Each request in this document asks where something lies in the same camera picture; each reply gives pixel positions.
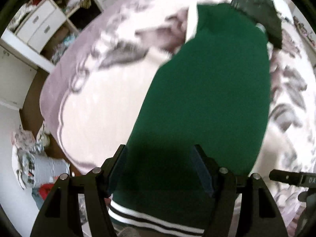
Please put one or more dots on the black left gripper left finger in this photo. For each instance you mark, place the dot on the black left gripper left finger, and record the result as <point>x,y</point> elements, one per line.
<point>59,215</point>

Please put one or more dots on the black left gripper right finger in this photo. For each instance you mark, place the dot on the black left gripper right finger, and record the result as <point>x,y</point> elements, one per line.
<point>259,214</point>

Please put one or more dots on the green and white varsity jacket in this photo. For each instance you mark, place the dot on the green and white varsity jacket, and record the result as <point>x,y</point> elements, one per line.
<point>215,92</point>

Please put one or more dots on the clothes pile on floor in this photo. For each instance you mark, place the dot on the clothes pile on floor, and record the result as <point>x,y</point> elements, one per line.
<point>32,167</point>

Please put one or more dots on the floral grey white bed blanket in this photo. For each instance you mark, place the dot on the floral grey white bed blanket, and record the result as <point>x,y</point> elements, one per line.
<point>93,97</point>

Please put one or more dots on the white wardrobe shelving unit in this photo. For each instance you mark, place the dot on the white wardrobe shelving unit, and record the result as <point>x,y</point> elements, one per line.
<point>32,34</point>

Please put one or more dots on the dark grey garment on bed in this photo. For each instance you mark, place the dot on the dark grey garment on bed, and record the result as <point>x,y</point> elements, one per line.
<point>262,12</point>

